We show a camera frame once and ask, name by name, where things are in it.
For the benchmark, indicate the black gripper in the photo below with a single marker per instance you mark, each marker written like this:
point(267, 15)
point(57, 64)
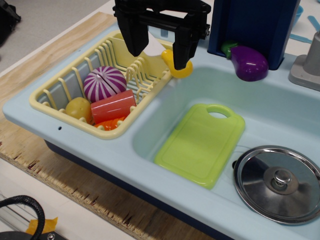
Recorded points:
point(187, 18)

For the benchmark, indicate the green plastic cutting board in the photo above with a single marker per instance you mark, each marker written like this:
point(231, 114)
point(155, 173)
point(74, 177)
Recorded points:
point(202, 143)

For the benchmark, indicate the wooden board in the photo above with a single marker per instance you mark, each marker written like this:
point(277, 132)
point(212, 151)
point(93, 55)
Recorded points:
point(87, 206)

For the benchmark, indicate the yellow dish rack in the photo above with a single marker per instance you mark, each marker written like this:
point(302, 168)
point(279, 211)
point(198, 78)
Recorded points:
point(145, 76)

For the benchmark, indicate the purple striped toy onion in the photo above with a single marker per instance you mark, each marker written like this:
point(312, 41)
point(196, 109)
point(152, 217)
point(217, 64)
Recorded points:
point(104, 82)

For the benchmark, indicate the red toy sausage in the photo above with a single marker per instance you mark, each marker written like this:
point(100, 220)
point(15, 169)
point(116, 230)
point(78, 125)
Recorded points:
point(113, 107)

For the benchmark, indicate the purple toy eggplant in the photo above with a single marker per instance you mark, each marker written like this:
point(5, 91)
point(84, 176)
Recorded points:
point(249, 64)

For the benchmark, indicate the orange toy carrot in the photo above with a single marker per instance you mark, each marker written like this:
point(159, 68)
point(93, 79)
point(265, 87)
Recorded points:
point(110, 125)

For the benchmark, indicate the yellow toy potato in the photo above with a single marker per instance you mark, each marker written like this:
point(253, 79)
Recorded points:
point(79, 107)

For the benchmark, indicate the dark blue toy backsplash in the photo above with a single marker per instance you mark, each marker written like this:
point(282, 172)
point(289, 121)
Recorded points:
point(263, 25)

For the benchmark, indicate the light blue toy sink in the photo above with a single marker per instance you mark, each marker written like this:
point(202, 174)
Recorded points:
point(276, 112)

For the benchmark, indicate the blue plastic cup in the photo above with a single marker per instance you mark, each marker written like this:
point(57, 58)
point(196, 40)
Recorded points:
point(298, 14)

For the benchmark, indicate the grey toy faucet base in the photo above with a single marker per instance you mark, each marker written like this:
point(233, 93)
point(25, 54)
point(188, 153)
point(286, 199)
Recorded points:
point(305, 70)

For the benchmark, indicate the black object top left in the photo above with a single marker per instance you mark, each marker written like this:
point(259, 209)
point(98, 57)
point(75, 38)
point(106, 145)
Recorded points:
point(8, 20)

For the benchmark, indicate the steel pot lid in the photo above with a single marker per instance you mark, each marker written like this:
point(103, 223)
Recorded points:
point(279, 183)

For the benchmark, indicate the yellow tape piece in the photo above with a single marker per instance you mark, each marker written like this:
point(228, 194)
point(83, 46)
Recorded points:
point(49, 226)

